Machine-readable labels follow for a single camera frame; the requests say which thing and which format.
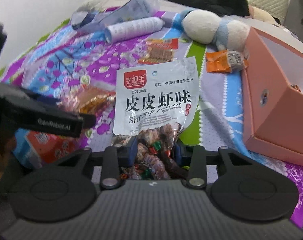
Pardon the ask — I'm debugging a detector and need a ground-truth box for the purple floral plastic bag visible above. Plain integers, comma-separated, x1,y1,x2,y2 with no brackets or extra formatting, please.
70,0,160,34

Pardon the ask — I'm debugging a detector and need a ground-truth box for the shrimp flavour snack bag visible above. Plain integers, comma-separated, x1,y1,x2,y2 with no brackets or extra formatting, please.
113,57,200,180

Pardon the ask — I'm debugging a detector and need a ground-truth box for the red clear snack bag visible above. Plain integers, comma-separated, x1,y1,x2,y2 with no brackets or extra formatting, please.
13,85,116,169

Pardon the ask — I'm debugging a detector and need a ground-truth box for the orange small snack packet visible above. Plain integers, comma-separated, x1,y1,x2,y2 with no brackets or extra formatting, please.
206,50,248,73

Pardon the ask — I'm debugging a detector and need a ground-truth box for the white blue plush toy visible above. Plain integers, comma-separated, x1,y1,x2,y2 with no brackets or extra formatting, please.
181,9,250,52

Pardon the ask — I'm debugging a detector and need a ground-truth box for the white spray can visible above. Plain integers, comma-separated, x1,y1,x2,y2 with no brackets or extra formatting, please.
104,17,164,43

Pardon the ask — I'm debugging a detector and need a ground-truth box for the pink open storage box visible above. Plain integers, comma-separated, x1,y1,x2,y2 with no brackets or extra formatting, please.
241,28,303,166

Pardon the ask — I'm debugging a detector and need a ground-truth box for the colourful floral bed sheet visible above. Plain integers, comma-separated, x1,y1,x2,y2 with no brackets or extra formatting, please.
0,11,303,228

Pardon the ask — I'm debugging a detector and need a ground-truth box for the beige pillow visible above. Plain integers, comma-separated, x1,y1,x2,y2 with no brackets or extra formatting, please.
249,5,277,24

